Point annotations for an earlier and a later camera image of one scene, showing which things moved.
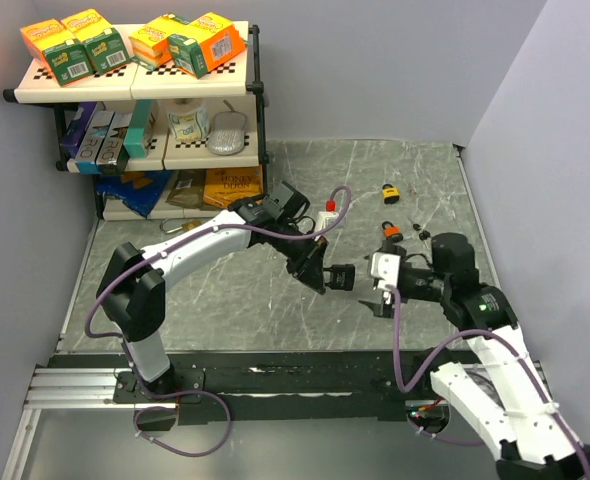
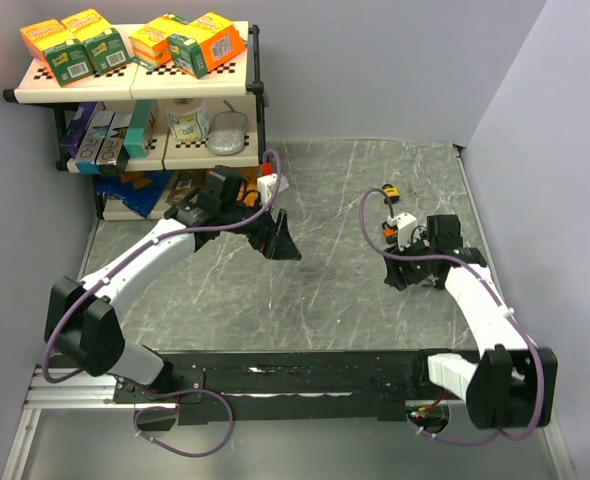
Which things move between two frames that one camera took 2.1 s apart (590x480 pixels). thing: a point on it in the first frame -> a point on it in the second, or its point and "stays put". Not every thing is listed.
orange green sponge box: x=104 y=44 stays put
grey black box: x=113 y=155 stays put
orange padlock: x=389 y=229 stays put
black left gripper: x=311 y=273 -> x=278 y=245
